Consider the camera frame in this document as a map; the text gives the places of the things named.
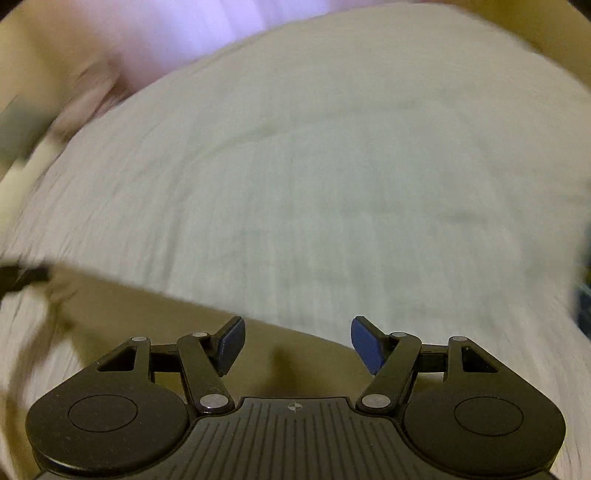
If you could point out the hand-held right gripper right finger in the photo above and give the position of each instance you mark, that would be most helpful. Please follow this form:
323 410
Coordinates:
367 344

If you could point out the khaki pants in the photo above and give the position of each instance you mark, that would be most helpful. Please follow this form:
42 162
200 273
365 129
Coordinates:
286 360

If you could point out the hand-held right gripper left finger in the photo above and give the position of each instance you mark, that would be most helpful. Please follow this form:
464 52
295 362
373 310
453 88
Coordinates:
231 345

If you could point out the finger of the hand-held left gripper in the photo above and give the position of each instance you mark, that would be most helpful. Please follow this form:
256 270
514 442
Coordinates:
34 273

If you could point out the grey pillow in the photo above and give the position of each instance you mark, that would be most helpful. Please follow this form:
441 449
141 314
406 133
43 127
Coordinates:
16 131

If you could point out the sheer pale curtain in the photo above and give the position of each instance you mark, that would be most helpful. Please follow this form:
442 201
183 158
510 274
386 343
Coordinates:
184 32

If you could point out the white quilted bedspread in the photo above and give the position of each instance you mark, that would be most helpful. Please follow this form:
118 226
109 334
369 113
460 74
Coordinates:
323 184

